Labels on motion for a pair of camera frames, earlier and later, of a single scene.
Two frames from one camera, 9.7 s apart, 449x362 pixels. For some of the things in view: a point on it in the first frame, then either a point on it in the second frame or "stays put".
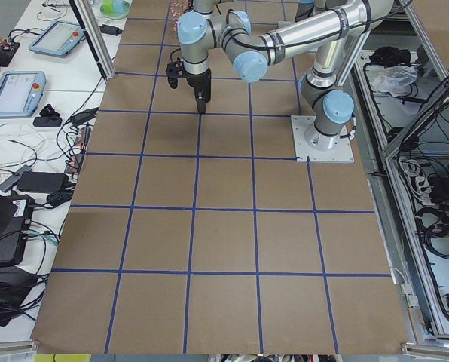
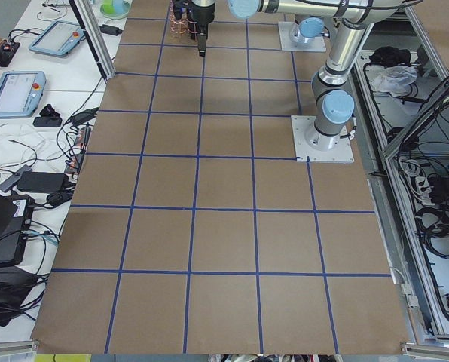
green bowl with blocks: (115, 9) stays put
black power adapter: (110, 29) stays put
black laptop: (7, 219) stays put
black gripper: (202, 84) → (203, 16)
